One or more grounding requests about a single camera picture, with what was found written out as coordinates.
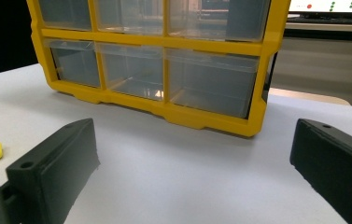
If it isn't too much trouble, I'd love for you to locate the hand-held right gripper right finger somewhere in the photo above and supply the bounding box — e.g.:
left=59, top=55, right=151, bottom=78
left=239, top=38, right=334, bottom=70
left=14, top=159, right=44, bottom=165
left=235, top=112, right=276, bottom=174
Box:
left=289, top=118, right=352, bottom=224

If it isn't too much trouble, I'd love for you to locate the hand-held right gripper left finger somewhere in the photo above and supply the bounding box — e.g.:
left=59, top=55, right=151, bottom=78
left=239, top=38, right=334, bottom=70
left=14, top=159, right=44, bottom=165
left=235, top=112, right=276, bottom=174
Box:
left=6, top=118, right=101, bottom=224

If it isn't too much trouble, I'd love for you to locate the small clear plastic drawer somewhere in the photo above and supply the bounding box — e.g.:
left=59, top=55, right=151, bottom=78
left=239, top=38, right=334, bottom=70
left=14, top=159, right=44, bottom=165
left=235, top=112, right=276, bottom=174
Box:
left=44, top=38, right=102, bottom=89

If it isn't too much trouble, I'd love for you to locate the yellow black storage organizer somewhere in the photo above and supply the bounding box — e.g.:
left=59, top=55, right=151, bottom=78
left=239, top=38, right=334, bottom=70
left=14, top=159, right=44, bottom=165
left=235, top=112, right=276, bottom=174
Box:
left=26, top=0, right=291, bottom=138

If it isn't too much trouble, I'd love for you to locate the wooden table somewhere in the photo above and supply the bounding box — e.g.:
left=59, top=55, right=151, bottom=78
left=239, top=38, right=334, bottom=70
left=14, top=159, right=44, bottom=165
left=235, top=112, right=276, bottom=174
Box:
left=268, top=87, right=352, bottom=106

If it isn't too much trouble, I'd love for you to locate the dark keyboard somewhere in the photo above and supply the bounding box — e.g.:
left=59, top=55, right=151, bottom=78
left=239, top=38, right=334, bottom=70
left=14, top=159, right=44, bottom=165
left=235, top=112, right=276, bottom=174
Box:
left=287, top=17, right=352, bottom=26

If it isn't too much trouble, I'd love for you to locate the group of clear organizer drawers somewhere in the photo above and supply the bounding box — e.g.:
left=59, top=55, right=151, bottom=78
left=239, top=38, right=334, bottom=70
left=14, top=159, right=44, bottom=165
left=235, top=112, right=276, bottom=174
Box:
left=37, top=0, right=271, bottom=119

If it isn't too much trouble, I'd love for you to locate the computer monitor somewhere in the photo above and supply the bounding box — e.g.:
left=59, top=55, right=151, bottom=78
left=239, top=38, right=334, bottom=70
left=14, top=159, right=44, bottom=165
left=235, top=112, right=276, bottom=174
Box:
left=289, top=0, right=352, bottom=15

